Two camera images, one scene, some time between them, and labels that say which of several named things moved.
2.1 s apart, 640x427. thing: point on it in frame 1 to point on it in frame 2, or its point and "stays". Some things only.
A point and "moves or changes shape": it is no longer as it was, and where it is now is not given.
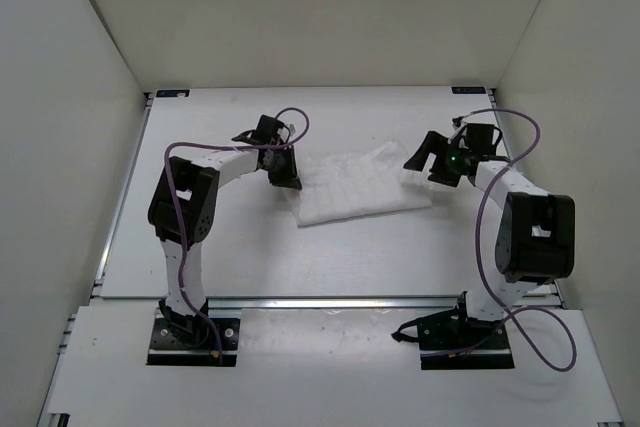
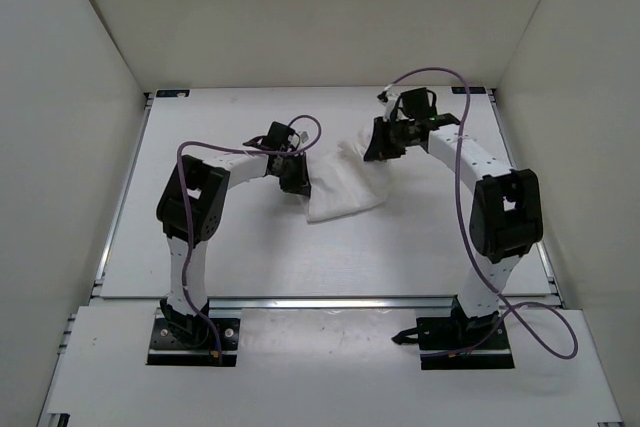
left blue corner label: [173, 93] stays
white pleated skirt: [357, 182] moves or changes shape
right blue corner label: [469, 90] stays
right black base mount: [451, 330] stays
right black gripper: [436, 144] to [378, 149]
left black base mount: [181, 340] stays
